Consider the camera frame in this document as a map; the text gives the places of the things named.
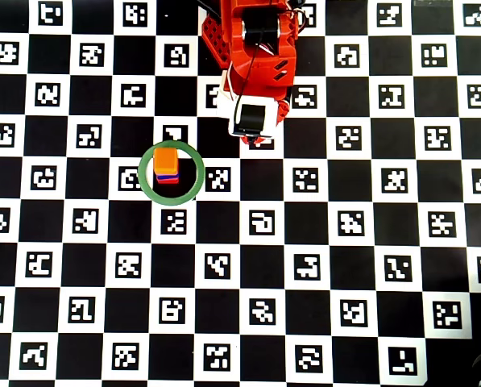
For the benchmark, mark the orange cube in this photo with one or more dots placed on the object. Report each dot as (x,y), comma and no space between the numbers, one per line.
(165,159)

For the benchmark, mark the black white marker checkerboard mat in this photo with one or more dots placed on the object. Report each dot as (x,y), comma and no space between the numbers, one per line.
(264,266)

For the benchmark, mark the red robot arm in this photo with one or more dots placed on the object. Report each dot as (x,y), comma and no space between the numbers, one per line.
(232,24)

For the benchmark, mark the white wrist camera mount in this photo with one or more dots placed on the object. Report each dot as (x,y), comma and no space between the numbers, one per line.
(264,117)

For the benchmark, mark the red cube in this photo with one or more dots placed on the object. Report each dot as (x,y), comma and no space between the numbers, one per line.
(168,181)

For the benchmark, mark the blue cube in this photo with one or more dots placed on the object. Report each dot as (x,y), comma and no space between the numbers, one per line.
(168,176)

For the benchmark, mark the red gripper black motor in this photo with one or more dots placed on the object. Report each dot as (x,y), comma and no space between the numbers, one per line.
(253,116)

